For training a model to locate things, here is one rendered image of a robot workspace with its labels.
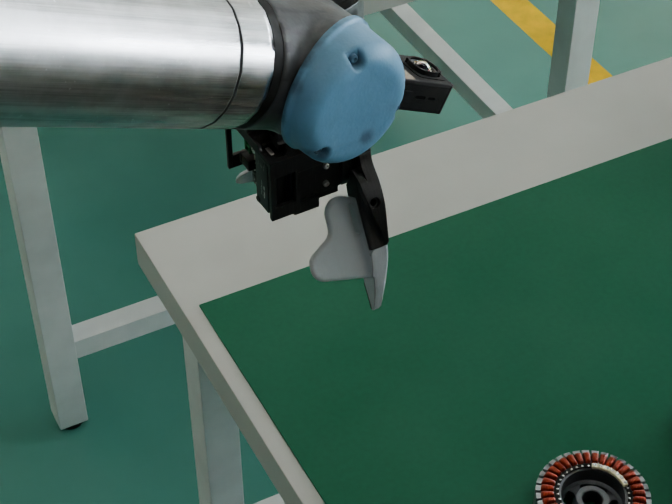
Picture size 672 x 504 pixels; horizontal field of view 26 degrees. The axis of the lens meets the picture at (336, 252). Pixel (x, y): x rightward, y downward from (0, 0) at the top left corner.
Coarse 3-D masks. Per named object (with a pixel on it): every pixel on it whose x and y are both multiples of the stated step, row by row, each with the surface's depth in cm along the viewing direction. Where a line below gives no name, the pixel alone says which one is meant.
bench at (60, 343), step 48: (384, 0) 218; (576, 0) 243; (432, 48) 298; (576, 48) 250; (480, 96) 286; (0, 144) 209; (48, 240) 221; (48, 288) 227; (48, 336) 233; (96, 336) 239; (48, 384) 244
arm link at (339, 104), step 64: (0, 0) 63; (64, 0) 65; (128, 0) 68; (192, 0) 71; (256, 0) 75; (320, 0) 78; (0, 64) 63; (64, 64) 65; (128, 64) 68; (192, 64) 70; (256, 64) 73; (320, 64) 75; (384, 64) 76; (192, 128) 75; (256, 128) 77; (320, 128) 76; (384, 128) 79
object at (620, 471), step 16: (560, 464) 144; (576, 464) 144; (592, 464) 144; (608, 464) 144; (624, 464) 145; (544, 480) 142; (560, 480) 143; (576, 480) 145; (592, 480) 145; (608, 480) 144; (624, 480) 142; (640, 480) 142; (544, 496) 141; (560, 496) 142; (576, 496) 142; (592, 496) 143; (608, 496) 142; (624, 496) 142; (640, 496) 141
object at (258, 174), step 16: (256, 144) 100; (272, 144) 101; (240, 160) 105; (256, 160) 102; (272, 160) 99; (288, 160) 99; (304, 160) 100; (352, 160) 103; (256, 176) 103; (272, 176) 100; (288, 176) 101; (304, 176) 102; (320, 176) 103; (336, 176) 104; (272, 192) 101; (288, 192) 102; (304, 192) 103; (320, 192) 104; (272, 208) 101; (288, 208) 102; (304, 208) 103
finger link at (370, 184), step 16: (368, 160) 102; (352, 176) 103; (368, 176) 102; (352, 192) 104; (368, 192) 102; (368, 208) 103; (384, 208) 103; (368, 224) 104; (384, 224) 104; (368, 240) 104; (384, 240) 104
